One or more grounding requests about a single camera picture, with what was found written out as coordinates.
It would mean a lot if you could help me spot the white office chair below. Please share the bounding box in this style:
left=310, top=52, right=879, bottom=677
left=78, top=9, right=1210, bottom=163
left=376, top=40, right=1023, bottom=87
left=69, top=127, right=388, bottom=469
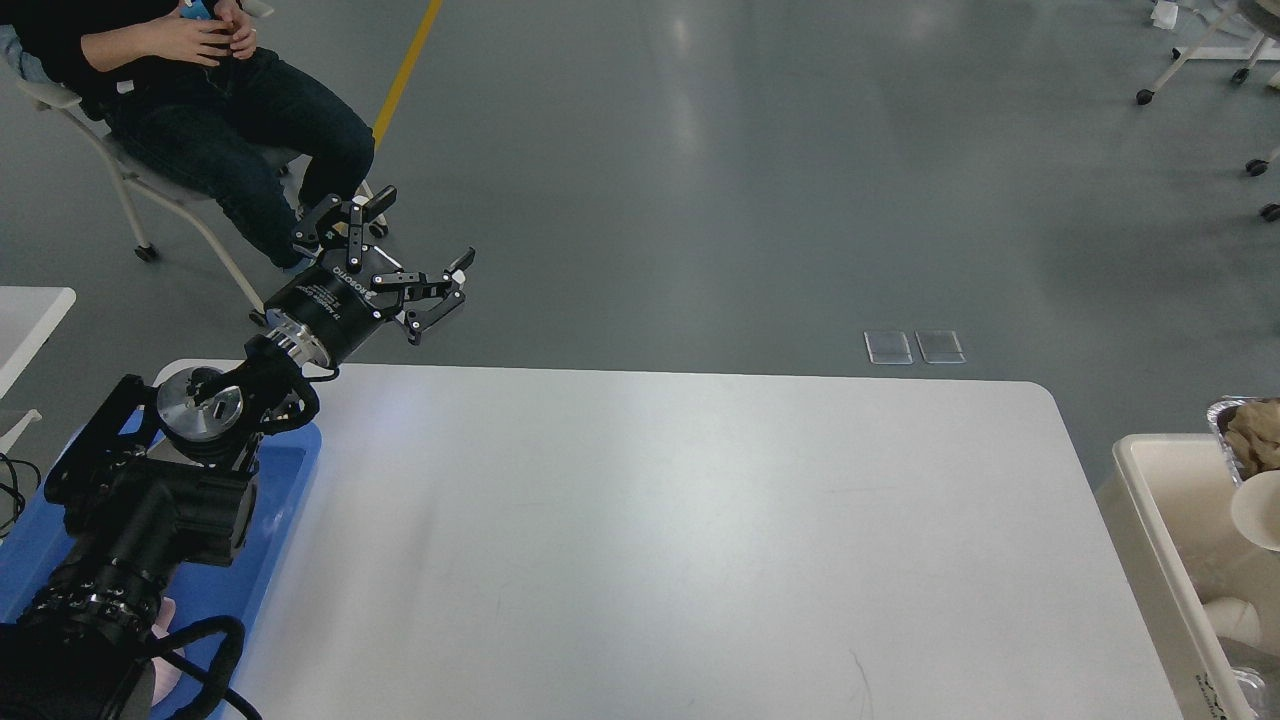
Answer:
left=5, top=60, right=390, bottom=325

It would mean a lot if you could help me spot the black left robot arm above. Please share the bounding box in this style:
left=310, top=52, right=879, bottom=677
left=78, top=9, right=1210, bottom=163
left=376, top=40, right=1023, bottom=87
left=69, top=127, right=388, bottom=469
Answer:
left=3, top=187, right=476, bottom=719

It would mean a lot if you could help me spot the clear floor plate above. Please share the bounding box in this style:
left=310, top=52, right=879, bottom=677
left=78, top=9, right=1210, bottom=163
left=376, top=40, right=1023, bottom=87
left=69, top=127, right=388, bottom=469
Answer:
left=914, top=331, right=966, bottom=365
left=863, top=331, right=914, bottom=366

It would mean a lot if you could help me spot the clear floor plate right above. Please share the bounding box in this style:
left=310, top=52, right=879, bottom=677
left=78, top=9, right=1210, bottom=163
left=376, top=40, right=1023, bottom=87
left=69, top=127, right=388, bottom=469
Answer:
left=914, top=331, right=966, bottom=365

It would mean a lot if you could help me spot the white side table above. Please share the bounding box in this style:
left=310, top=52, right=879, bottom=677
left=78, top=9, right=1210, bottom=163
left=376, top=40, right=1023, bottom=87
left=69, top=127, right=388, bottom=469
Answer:
left=1, top=286, right=77, bottom=396

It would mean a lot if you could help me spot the brown paper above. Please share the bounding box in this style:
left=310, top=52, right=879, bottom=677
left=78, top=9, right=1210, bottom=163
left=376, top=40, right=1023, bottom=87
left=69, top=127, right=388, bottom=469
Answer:
left=1225, top=398, right=1279, bottom=480

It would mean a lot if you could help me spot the pink ribbed mug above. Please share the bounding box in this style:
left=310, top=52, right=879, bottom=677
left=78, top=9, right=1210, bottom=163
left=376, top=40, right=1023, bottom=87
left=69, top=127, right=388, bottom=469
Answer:
left=145, top=594, right=196, bottom=711

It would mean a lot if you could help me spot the clear floor plate left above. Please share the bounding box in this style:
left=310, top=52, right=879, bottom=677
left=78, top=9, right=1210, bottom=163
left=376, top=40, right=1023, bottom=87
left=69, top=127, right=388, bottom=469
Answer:
left=863, top=331, right=914, bottom=366

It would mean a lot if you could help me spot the aluminium foil tray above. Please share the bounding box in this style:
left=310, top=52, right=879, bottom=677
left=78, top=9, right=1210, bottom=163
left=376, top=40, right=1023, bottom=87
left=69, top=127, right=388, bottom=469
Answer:
left=1207, top=396, right=1279, bottom=482

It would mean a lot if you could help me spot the blue plastic tray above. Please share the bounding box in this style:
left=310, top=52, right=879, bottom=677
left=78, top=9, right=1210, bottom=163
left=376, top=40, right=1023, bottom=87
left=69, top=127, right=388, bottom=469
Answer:
left=3, top=413, right=320, bottom=719

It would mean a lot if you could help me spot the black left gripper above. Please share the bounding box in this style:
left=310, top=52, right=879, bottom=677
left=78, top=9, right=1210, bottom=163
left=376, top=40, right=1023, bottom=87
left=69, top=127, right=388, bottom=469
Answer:
left=262, top=184, right=476, bottom=369

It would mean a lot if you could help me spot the white wheeled cart frame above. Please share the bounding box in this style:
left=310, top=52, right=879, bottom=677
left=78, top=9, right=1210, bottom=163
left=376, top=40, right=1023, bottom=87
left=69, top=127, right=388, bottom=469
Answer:
left=1135, top=1, right=1279, bottom=223

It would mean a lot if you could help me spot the white paper cup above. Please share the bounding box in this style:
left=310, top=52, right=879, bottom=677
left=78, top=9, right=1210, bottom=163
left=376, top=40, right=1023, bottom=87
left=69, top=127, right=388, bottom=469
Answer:
left=1229, top=470, right=1279, bottom=552

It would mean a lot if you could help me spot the seated person in black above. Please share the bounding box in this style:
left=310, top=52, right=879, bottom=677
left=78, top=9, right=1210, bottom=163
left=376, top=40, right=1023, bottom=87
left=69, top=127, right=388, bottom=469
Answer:
left=3, top=1, right=375, bottom=274

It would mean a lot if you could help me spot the beige plastic bin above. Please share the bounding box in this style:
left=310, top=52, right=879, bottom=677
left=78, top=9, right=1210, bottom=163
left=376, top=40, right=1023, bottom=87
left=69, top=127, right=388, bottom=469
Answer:
left=1094, top=434, right=1279, bottom=719

